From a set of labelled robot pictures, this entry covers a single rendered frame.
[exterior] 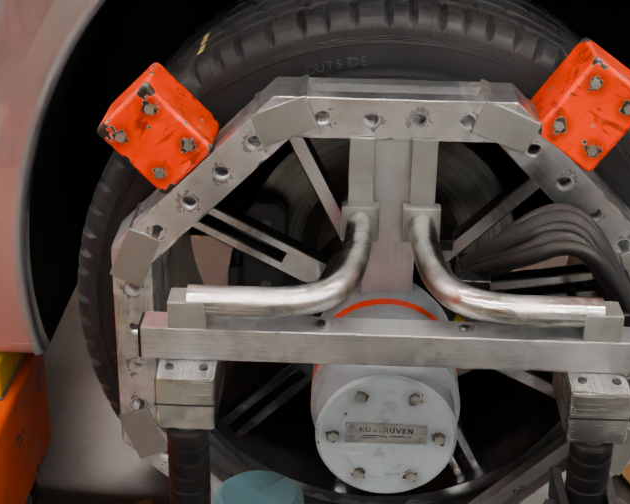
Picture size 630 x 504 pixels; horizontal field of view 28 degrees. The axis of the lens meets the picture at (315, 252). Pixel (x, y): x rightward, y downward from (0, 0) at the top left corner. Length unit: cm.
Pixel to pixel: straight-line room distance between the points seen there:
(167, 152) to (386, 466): 35
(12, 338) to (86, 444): 120
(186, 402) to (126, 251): 24
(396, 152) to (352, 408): 24
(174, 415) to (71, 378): 185
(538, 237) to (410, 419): 20
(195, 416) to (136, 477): 151
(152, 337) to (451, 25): 42
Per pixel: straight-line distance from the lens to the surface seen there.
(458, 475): 148
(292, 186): 147
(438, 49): 123
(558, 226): 111
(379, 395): 112
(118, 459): 261
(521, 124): 117
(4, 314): 148
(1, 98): 137
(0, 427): 150
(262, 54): 123
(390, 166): 118
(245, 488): 126
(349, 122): 116
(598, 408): 105
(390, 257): 122
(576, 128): 118
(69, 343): 303
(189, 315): 104
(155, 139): 118
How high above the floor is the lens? 149
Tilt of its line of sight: 26 degrees down
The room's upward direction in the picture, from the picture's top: 1 degrees clockwise
